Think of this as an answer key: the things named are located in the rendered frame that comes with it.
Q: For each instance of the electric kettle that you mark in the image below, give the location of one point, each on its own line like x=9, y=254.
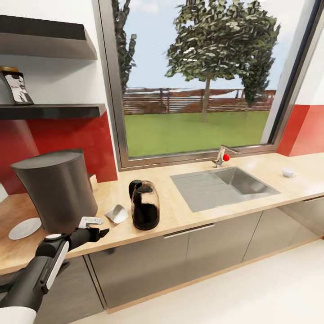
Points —
x=144, y=204

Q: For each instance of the paper coffee filter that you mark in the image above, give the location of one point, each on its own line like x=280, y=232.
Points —
x=117, y=214

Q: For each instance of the bottle of coffee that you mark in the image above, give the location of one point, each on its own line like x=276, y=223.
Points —
x=14, y=80

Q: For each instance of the cabinet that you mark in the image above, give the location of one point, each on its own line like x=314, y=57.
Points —
x=129, y=272

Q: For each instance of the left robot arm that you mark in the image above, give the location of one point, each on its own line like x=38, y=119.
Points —
x=30, y=284

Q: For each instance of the coffee cup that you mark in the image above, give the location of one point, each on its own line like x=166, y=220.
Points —
x=289, y=173

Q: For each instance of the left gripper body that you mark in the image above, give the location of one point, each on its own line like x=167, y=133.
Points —
x=87, y=235

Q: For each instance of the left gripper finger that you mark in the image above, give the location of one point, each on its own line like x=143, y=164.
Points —
x=102, y=233

